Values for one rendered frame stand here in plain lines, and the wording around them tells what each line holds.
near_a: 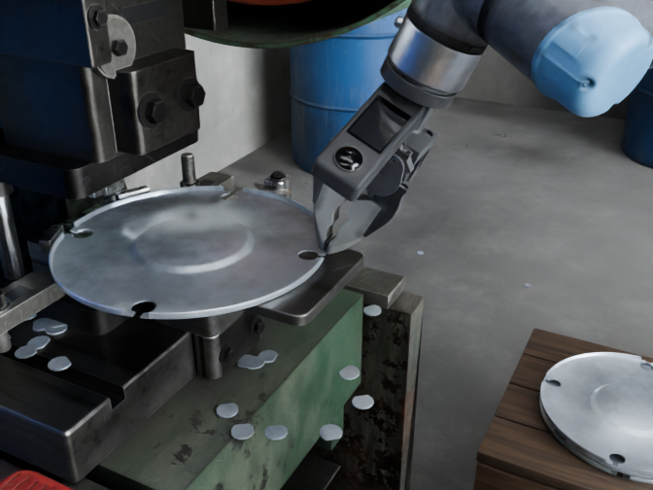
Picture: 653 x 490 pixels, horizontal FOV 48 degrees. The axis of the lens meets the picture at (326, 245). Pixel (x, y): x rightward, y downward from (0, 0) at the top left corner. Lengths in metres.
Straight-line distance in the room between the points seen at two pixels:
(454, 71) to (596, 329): 1.59
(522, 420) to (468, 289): 1.06
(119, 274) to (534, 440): 0.72
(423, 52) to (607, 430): 0.77
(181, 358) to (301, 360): 0.14
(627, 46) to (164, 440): 0.53
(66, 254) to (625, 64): 0.56
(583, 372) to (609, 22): 0.87
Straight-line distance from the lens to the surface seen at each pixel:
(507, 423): 1.23
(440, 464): 1.65
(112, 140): 0.73
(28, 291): 0.80
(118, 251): 0.79
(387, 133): 0.63
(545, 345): 1.42
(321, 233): 0.74
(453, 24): 0.62
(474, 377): 1.89
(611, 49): 0.54
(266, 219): 0.83
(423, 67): 0.63
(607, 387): 1.31
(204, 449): 0.73
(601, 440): 1.21
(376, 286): 0.97
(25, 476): 0.57
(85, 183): 0.72
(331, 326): 0.89
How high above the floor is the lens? 1.14
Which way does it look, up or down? 28 degrees down
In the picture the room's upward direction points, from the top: straight up
